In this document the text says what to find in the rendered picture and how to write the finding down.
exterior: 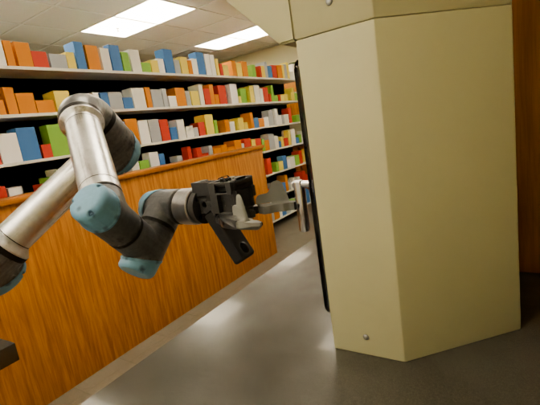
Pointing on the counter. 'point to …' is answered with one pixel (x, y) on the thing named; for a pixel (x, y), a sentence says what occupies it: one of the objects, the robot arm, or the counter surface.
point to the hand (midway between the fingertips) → (287, 215)
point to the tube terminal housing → (413, 169)
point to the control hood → (270, 18)
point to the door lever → (301, 204)
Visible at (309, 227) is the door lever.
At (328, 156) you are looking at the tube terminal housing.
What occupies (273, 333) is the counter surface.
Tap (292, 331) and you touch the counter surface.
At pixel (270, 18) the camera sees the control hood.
